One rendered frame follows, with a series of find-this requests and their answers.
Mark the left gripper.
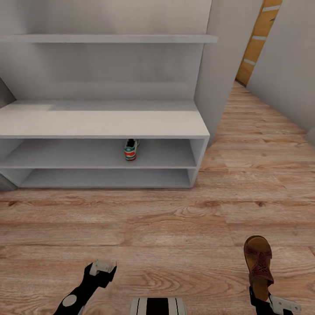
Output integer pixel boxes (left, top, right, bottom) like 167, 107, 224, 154
82, 266, 117, 293

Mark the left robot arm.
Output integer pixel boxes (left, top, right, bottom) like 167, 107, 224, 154
53, 261, 117, 315

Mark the robot trunk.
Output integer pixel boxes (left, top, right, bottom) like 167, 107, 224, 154
128, 298, 187, 315

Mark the gym shoe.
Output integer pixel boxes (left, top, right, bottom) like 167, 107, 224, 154
124, 139, 140, 161

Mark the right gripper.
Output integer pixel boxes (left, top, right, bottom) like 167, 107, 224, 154
249, 287, 293, 315

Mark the sandal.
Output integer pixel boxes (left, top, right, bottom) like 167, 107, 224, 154
244, 235, 274, 301

